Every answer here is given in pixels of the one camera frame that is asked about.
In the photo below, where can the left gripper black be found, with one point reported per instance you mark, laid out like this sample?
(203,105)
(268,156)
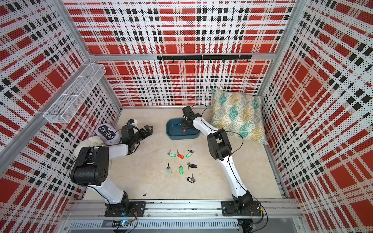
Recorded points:
(149,132)

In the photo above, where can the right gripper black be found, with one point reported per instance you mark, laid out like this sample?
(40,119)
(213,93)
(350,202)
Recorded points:
(183,124)

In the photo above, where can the teal plastic storage box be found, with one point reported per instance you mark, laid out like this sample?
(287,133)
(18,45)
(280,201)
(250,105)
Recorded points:
(175,132)

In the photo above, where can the black key with green tag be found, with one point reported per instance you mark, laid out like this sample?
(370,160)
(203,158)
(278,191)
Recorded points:
(190,153)

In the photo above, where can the key with pale teal tag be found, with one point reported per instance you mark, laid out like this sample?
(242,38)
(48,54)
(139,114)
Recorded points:
(168,170)

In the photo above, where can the key with long black tag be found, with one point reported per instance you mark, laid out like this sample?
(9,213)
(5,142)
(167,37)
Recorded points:
(191,179)

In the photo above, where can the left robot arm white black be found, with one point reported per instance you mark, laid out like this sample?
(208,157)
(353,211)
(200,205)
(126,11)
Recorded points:
(91,167)

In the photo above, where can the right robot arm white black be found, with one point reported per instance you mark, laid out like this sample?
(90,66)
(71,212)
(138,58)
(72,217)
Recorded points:
(221,150)

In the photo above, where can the purple clock with yellow knob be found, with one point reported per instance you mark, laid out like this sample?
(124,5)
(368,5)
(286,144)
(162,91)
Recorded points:
(108,134)

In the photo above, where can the patterned green yellow pillow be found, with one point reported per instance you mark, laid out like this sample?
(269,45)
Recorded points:
(239,114)

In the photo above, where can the white plush bear toy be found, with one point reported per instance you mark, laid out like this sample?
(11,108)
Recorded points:
(93,141)

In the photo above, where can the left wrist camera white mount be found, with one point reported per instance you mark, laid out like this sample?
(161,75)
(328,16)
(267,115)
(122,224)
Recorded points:
(133,122)

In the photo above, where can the black wall hook rail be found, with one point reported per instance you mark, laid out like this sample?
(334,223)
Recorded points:
(203,57)

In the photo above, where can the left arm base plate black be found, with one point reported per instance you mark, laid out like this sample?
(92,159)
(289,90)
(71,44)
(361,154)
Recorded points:
(125,209)

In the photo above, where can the white wire mesh shelf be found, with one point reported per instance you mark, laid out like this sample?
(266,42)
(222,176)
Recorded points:
(68,103)

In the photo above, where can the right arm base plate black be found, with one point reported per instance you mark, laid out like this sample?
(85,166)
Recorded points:
(233,208)

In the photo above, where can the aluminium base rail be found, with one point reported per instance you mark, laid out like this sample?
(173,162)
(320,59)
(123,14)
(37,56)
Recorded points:
(183,209)

